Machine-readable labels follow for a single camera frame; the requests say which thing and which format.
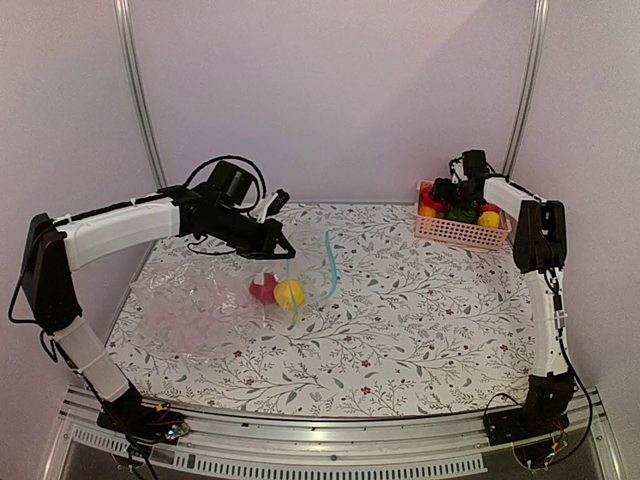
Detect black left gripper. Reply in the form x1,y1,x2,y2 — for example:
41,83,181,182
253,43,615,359
211,204,295,260

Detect clear zip top bag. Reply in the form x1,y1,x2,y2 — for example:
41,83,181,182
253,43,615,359
241,226,338,324

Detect yellow toy lemon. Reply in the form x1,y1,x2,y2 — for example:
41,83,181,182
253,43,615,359
273,280,306,312
477,211,501,229

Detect red toy pomegranate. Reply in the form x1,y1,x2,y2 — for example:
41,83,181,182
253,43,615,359
249,272,278,305

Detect red toy bell pepper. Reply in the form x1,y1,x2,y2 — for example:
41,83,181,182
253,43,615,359
420,186,447,212

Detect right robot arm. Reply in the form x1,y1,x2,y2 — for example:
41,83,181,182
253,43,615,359
434,150,575,436

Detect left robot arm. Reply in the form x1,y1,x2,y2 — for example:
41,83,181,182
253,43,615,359
13,155,295,434

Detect orange toy fruit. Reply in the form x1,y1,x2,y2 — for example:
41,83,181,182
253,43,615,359
418,206,437,218

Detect green toy pepper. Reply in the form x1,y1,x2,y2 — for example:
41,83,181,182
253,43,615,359
445,206,478,224

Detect pink toy peach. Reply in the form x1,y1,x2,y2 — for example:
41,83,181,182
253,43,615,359
479,204,501,215

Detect pink plastic basket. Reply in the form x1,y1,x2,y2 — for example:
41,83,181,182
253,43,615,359
414,180,512,250

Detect floral tablecloth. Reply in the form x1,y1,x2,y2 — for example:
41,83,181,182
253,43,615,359
107,204,536,417

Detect crumpled clear plastic bags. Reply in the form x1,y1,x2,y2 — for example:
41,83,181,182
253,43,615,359
131,257,265,358

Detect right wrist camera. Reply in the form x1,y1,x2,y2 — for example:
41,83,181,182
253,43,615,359
448,156,469,184

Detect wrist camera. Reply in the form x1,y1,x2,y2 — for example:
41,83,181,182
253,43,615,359
448,156,469,184
251,189,290,223

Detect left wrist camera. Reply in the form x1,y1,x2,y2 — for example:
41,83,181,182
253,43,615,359
251,189,290,223

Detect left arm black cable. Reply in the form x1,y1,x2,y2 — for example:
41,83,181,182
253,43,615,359
182,155,269,206

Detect right aluminium wall post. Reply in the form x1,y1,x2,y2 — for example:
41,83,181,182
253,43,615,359
502,0,550,176

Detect aluminium wall post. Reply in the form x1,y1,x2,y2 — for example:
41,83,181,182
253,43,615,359
502,0,550,176
113,0,168,188

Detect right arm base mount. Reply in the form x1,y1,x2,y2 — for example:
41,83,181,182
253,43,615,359
482,387,574,446

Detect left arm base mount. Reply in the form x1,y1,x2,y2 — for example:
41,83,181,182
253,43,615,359
97,385,190,444

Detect aluminium table front rail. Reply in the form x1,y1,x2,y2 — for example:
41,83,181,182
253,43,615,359
42,387,627,479

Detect left aluminium wall post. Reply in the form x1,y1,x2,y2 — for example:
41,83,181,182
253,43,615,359
113,0,168,188

